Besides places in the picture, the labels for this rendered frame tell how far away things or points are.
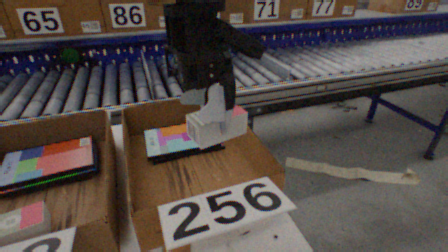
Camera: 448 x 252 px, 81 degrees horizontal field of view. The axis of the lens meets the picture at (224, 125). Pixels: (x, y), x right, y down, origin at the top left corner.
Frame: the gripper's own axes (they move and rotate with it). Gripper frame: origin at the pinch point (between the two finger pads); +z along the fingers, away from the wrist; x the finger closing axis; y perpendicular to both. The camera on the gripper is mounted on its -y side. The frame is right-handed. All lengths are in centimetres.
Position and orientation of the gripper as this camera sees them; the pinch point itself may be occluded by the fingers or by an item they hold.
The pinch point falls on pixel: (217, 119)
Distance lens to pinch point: 48.2
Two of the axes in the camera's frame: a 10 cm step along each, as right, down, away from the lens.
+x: 5.4, 4.3, -7.2
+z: 0.1, 8.5, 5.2
